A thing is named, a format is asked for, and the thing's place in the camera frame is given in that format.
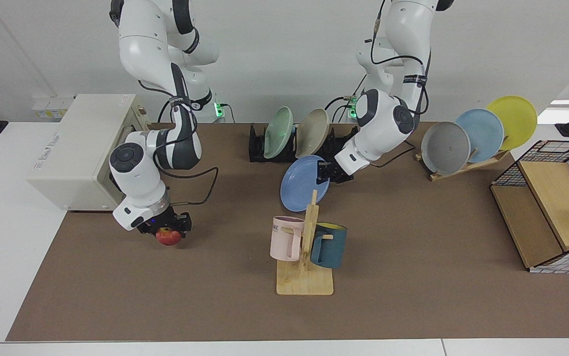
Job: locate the beige plate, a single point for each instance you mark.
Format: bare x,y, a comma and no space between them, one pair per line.
312,133

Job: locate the wooden plate rack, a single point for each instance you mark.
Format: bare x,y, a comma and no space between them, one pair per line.
455,170

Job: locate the brown table cloth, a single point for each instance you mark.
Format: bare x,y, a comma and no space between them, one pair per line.
413,272

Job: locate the dark teal cup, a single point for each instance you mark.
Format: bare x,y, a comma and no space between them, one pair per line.
331,247

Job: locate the black dish rack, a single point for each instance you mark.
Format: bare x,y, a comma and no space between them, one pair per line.
256,146

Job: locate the light blue plate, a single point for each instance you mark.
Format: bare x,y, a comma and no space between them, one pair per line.
484,133

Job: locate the yellow plate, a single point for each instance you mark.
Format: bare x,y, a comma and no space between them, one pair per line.
514,118

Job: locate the wooden cup stand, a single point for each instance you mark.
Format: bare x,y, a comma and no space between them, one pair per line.
304,284

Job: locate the white socket box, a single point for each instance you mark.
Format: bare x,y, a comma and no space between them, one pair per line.
52,109

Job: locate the pale green plate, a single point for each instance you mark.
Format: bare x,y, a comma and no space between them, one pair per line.
278,133

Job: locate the pink cup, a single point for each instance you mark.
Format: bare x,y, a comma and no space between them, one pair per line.
282,242

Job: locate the red yellow apple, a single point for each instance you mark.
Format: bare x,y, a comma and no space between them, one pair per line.
168,238

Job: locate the grey plate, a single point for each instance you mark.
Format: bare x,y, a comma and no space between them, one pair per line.
445,148

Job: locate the pale toaster oven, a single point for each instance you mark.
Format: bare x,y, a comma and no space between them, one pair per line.
76,148

